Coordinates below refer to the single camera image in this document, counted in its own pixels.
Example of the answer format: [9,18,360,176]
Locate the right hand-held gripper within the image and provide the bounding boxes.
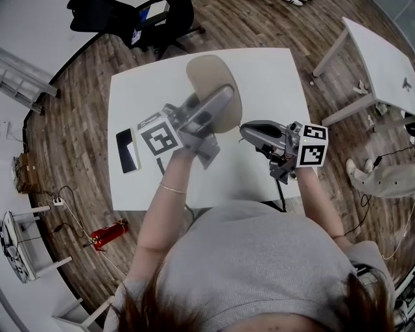
[239,119,329,185]

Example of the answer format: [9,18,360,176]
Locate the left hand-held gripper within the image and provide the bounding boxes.
[135,84,235,171]

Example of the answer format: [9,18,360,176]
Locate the grey oval pebble-like object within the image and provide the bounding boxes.
[185,54,243,134]

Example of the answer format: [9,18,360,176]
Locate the person's right forearm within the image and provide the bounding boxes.
[293,167,348,247]

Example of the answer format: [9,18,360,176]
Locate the person's left forearm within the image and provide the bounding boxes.
[129,148,195,260]

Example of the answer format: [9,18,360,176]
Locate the white rectangular table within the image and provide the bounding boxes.
[311,16,415,134]
[108,47,318,213]

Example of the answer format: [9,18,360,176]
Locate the black smartphone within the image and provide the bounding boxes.
[115,128,143,175]

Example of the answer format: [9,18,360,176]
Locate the white and blue box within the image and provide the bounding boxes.
[137,0,171,25]

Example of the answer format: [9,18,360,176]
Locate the person's grey knit shirt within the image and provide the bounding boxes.
[103,199,397,332]

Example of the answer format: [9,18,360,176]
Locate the black office chair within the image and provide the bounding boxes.
[66,0,207,61]

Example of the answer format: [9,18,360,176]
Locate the red fire extinguisher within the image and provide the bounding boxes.
[82,219,130,252]

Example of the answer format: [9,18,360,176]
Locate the silver folding ladder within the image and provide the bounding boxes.
[0,47,62,116]

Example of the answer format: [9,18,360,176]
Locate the stack of cardboard boxes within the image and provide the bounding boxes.
[11,152,42,195]

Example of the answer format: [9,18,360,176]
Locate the frosted glass partition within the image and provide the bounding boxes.
[387,0,415,49]

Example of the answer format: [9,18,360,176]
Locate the small white side table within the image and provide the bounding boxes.
[51,293,116,332]
[0,204,74,285]

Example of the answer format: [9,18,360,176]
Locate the thin gold bracelet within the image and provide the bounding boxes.
[158,181,188,195]

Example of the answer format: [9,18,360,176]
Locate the black floor cable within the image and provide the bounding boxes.
[343,142,415,237]

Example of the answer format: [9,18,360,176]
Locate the white extension cable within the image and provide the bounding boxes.
[38,198,129,279]

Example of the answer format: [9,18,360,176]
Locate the grey equipment with cables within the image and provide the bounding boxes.
[0,210,25,285]

